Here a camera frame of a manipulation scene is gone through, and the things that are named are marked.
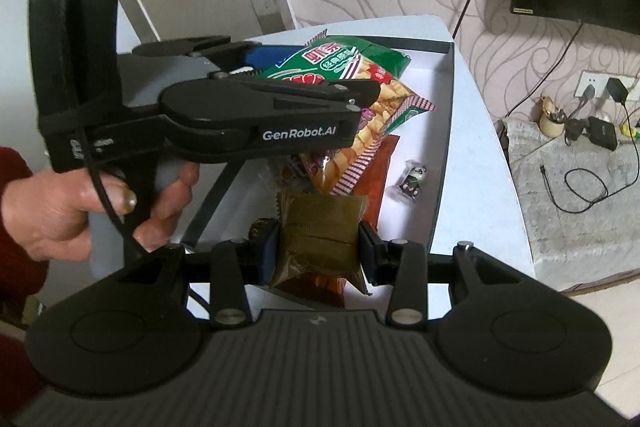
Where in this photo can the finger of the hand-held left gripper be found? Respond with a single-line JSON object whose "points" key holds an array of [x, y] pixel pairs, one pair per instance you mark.
{"points": [[280, 99], [272, 57]]}

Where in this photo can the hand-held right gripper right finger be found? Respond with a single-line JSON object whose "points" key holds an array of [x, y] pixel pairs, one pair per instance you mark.
{"points": [[367, 254]]}

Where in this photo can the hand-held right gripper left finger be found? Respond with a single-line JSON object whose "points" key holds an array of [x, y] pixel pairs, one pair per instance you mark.
{"points": [[270, 254]]}

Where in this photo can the brown paper snack packet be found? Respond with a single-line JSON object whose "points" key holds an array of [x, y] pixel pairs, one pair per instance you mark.
{"points": [[320, 232]]}

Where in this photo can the orange snack packet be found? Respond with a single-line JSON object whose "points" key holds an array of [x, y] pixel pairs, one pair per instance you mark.
{"points": [[325, 288]]}

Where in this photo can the green cracker bag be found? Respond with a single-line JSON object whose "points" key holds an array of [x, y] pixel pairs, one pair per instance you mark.
{"points": [[385, 107]]}

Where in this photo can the white box with dark rim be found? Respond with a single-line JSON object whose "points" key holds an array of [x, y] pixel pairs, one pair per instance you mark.
{"points": [[425, 127]]}

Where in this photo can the person's left forearm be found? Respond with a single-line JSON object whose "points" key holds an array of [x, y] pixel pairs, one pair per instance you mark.
{"points": [[10, 172]]}

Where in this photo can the person's left hand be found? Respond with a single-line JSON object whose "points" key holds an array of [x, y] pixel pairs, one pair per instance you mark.
{"points": [[50, 212]]}

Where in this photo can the panda print candy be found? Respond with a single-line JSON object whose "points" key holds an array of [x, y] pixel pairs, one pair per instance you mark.
{"points": [[414, 179]]}

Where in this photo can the orange-red snack packet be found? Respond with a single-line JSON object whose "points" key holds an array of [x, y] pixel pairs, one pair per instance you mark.
{"points": [[382, 167]]}

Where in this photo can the beige cup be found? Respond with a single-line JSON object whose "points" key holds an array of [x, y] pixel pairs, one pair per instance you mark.
{"points": [[550, 124]]}

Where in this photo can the small black adapter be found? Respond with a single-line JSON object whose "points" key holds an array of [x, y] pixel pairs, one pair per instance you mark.
{"points": [[576, 131]]}

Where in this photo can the black set-top box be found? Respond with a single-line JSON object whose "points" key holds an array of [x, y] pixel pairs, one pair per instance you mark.
{"points": [[602, 134]]}

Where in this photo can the grey plug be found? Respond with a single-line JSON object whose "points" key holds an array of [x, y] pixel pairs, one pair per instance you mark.
{"points": [[588, 92]]}

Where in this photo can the person's red clothing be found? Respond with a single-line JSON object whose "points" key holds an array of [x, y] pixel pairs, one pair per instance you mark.
{"points": [[15, 372]]}

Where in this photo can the yellow-green small object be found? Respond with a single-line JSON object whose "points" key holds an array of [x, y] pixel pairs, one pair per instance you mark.
{"points": [[630, 131]]}

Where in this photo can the black charger plug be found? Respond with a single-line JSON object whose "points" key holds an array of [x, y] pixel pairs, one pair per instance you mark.
{"points": [[617, 91]]}

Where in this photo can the white wall socket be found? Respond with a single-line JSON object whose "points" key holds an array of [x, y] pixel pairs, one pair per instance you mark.
{"points": [[600, 79]]}

